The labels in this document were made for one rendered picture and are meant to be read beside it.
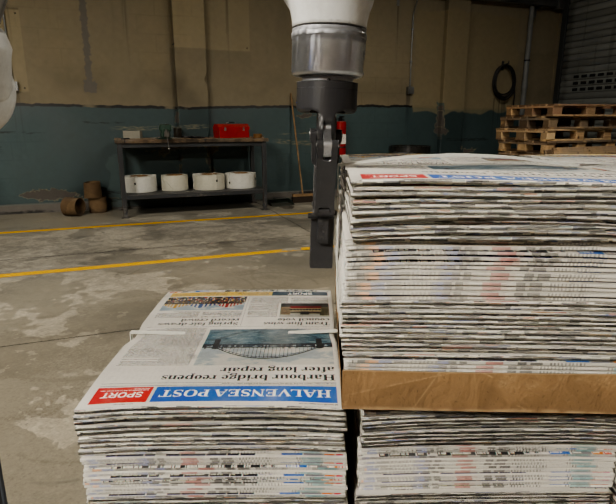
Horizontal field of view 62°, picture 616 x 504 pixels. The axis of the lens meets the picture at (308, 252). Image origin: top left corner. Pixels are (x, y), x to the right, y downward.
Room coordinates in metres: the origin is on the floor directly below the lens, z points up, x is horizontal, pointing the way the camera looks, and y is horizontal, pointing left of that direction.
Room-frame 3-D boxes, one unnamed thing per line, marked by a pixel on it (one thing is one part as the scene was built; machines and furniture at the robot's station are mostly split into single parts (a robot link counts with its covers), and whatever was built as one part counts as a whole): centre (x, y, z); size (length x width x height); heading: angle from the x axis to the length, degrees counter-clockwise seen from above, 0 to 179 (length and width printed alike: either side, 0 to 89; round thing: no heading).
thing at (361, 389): (0.52, -0.18, 0.86); 0.29 x 0.16 x 0.04; 88
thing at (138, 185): (6.55, 1.45, 0.55); 1.80 x 0.70 x 1.09; 110
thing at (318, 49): (0.67, -0.02, 1.19); 0.09 x 0.09 x 0.06
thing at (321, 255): (0.66, -0.02, 0.96); 0.03 x 0.01 x 0.07; 91
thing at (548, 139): (6.85, -3.26, 0.65); 1.33 x 0.94 x 1.30; 114
